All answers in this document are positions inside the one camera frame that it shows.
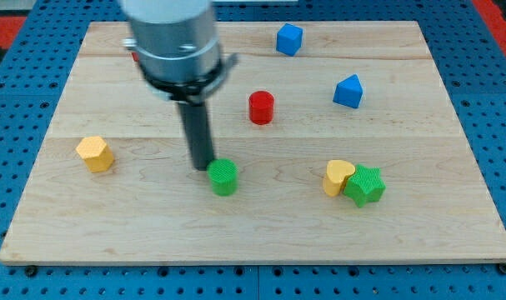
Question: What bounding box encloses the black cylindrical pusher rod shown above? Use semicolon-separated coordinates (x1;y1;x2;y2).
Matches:
178;102;214;171

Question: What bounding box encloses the green cylinder block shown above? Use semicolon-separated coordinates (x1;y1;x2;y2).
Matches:
207;158;238;197

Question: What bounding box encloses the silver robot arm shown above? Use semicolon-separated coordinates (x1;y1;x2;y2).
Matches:
119;0;238;171

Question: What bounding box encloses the yellow heart block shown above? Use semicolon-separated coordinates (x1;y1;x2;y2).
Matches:
322;160;356;197

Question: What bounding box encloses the red cylinder block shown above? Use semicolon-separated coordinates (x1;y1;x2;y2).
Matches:
248;91;274;125

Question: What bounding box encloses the small red block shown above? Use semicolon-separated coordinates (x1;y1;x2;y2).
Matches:
131;52;139;63

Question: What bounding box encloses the yellow hexagon block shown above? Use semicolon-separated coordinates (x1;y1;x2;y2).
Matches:
76;136;114;173

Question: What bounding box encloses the blue cube block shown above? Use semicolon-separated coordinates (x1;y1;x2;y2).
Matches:
275;23;303;57

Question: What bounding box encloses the blue pentagon block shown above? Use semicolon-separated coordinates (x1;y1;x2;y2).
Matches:
333;74;363;108

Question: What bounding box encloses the wooden board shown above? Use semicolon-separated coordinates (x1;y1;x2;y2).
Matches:
0;21;506;266

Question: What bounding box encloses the green star block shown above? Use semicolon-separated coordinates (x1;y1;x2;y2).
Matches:
343;164;386;208

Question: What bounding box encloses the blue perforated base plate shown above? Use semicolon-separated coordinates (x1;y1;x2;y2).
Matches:
0;0;506;299

